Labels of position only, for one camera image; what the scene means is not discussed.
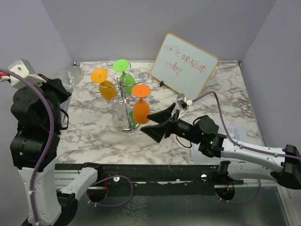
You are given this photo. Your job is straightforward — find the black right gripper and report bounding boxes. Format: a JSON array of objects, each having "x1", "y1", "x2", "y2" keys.
[{"x1": 141, "y1": 103, "x2": 202, "y2": 145}]

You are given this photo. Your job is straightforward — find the clear wine glass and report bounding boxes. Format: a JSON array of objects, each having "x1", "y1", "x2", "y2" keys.
[
  {"x1": 134, "y1": 67, "x2": 150, "y2": 81},
  {"x1": 108, "y1": 96, "x2": 128, "y2": 131},
  {"x1": 54, "y1": 66, "x2": 84, "y2": 93}
]

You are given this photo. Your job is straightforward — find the orange wine glass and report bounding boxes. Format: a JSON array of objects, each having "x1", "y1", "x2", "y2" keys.
[
  {"x1": 132, "y1": 84, "x2": 151, "y2": 124},
  {"x1": 90, "y1": 68, "x2": 117, "y2": 101}
]

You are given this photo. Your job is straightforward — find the green wine glass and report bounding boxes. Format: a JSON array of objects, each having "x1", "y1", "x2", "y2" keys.
[{"x1": 112, "y1": 59, "x2": 136, "y2": 95}]

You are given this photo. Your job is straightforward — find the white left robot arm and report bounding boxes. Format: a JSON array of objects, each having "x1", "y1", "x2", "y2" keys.
[{"x1": 10, "y1": 76, "x2": 104, "y2": 226}]

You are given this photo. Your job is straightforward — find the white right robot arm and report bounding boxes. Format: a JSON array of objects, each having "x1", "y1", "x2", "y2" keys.
[{"x1": 141, "y1": 104, "x2": 301, "y2": 190}]

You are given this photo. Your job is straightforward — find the chrome wine glass rack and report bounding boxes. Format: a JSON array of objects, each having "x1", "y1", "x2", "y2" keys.
[{"x1": 98, "y1": 68, "x2": 147, "y2": 133}]

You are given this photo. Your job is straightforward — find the yellow framed whiteboard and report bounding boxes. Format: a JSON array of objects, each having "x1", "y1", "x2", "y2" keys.
[{"x1": 151, "y1": 33, "x2": 219, "y2": 99}]

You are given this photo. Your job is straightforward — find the printed paper sheets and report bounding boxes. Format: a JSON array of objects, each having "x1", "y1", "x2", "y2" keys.
[{"x1": 190, "y1": 124, "x2": 248, "y2": 164}]

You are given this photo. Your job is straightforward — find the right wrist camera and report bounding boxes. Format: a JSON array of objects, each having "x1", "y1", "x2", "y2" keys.
[{"x1": 176, "y1": 93, "x2": 193, "y2": 110}]

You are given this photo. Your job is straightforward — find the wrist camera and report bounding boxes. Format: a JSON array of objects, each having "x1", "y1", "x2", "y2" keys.
[
  {"x1": 0, "y1": 59, "x2": 47, "y2": 89},
  {"x1": 176, "y1": 93, "x2": 193, "y2": 110}
]

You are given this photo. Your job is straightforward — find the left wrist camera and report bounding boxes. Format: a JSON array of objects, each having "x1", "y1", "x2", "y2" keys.
[{"x1": 0, "y1": 59, "x2": 47, "y2": 89}]

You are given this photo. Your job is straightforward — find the black front mounting rail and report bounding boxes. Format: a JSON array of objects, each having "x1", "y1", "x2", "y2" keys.
[{"x1": 54, "y1": 164, "x2": 245, "y2": 196}]

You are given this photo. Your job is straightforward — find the aluminium table edge rail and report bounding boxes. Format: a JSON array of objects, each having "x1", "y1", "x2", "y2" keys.
[{"x1": 25, "y1": 61, "x2": 297, "y2": 226}]

